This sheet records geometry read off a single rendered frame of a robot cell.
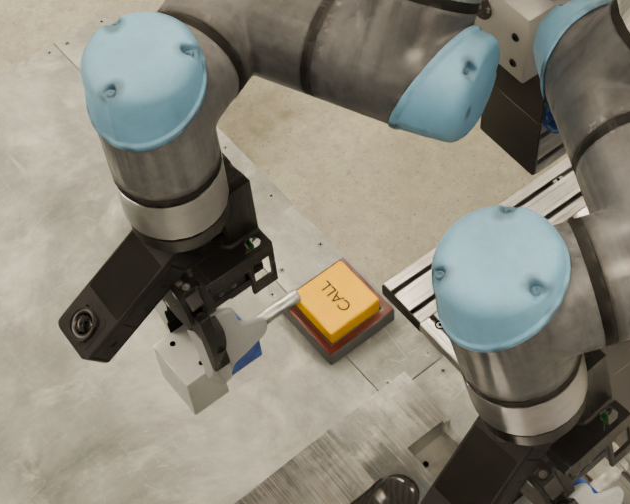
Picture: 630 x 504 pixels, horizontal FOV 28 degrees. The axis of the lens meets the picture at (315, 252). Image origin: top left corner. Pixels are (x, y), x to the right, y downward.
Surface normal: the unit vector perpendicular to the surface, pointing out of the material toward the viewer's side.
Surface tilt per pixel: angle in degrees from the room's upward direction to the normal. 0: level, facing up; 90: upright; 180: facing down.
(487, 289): 11
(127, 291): 32
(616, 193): 47
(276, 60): 71
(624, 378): 0
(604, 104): 28
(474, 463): 40
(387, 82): 59
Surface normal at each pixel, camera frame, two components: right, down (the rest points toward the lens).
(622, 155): -0.54, -0.39
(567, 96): -0.89, -0.11
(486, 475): -0.61, -0.14
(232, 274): 0.62, 0.63
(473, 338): -0.50, 0.76
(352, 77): -0.44, 0.43
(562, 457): -0.26, -0.55
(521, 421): -0.13, 0.83
